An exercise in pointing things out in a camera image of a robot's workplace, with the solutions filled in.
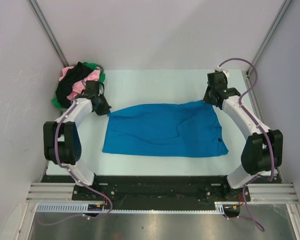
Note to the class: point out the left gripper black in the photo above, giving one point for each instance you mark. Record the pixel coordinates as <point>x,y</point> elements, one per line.
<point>106,109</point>

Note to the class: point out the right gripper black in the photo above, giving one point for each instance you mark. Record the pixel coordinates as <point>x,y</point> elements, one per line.
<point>206,98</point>

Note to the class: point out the grey laundry basket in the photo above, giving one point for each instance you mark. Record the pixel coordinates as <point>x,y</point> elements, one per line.
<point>100,67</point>

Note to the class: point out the blue t shirt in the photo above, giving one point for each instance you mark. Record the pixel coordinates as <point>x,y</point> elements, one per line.
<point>190,130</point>

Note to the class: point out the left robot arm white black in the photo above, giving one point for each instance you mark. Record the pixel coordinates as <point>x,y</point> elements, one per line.
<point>61,141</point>

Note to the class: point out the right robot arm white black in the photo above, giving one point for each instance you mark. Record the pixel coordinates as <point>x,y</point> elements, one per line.
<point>263,149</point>

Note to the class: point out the pink t shirt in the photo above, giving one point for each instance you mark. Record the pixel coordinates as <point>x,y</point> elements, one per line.
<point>80,85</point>

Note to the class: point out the black t shirt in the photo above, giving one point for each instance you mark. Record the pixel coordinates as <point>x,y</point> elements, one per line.
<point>65,85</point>

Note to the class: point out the green t shirt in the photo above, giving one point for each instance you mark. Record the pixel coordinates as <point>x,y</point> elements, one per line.
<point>90,65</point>

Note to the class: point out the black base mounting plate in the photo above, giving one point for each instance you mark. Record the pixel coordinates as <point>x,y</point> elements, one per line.
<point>160,192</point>

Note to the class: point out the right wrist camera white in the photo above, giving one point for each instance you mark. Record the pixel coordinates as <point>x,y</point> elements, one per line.
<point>220,69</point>

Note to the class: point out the white slotted cable duct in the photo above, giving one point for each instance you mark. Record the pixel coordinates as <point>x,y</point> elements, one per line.
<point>93,208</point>

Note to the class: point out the aluminium frame rail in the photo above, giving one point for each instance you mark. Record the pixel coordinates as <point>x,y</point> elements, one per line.
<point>268,193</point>

